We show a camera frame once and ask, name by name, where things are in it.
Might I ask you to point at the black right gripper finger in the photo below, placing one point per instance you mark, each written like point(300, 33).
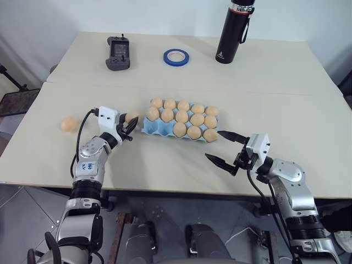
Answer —
point(233, 136)
point(221, 162)

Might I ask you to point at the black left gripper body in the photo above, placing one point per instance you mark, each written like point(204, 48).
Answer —
point(124, 132)

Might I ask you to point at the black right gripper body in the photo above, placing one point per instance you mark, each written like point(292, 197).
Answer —
point(243, 162)

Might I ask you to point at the tan egg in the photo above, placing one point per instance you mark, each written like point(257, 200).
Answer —
point(197, 108)
point(194, 132)
point(180, 129)
point(210, 135)
point(68, 124)
point(183, 105)
point(167, 115)
point(157, 103)
point(153, 112)
point(169, 103)
point(132, 115)
point(210, 121)
point(212, 110)
point(181, 116)
point(197, 119)

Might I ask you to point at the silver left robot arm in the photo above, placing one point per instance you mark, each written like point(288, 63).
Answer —
point(88, 162)

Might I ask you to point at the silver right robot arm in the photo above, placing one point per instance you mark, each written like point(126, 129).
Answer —
point(291, 178)

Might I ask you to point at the blue egg carton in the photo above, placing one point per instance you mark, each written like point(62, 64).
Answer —
point(158, 128)

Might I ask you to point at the black table caster wheel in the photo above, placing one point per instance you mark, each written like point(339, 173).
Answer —
point(110, 202)
point(261, 210)

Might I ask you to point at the grey handheld remote controller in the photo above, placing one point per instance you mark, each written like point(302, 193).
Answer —
point(118, 55)

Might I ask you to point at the blue tape roll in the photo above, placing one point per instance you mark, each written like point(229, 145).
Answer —
point(165, 59)

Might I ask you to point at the dark grey rounded shape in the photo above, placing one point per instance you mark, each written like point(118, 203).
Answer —
point(140, 242)
point(206, 242)

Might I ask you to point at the rusty metal bar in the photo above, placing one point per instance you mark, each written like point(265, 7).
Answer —
point(119, 236)
point(270, 247)

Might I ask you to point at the black thermos bottle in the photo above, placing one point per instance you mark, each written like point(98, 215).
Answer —
point(229, 35)

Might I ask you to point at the black metal mesh rack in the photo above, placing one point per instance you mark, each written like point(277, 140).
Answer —
point(16, 101)

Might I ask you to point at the black chair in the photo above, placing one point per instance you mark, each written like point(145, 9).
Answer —
point(347, 90)

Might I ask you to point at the white crumpled cloth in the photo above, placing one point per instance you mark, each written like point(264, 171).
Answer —
point(343, 242)

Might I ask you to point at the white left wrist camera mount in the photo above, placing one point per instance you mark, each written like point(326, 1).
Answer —
point(107, 118)

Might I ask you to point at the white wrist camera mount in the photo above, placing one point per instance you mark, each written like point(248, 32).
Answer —
point(259, 145)
point(107, 118)

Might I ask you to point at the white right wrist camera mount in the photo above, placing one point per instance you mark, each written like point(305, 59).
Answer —
point(259, 145)

